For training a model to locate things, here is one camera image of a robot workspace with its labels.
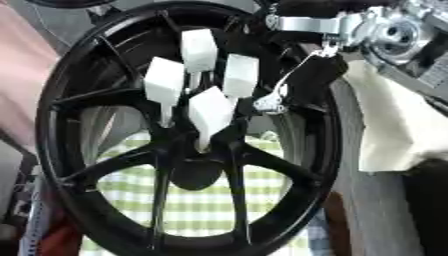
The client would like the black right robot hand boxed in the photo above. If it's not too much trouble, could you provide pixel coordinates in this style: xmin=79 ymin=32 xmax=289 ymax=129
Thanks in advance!
xmin=224 ymin=0 xmax=399 ymax=116

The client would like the white pin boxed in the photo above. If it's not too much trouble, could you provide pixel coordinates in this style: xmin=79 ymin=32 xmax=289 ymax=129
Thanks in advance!
xmin=141 ymin=56 xmax=188 ymax=129
xmin=220 ymin=53 xmax=261 ymax=108
xmin=185 ymin=85 xmax=238 ymax=153
xmin=178 ymin=28 xmax=221 ymax=93

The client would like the black spoked wheel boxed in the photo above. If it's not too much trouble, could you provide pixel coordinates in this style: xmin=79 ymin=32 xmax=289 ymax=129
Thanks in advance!
xmin=33 ymin=0 xmax=347 ymax=256

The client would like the cream cloth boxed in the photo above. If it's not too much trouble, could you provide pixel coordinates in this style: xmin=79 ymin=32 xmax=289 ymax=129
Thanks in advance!
xmin=341 ymin=59 xmax=448 ymax=173

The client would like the person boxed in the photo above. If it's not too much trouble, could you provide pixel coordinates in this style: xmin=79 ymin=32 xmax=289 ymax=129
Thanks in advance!
xmin=0 ymin=3 xmax=62 ymax=153

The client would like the red object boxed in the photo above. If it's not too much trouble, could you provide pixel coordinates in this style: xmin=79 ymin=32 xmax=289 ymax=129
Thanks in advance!
xmin=38 ymin=211 xmax=84 ymax=256

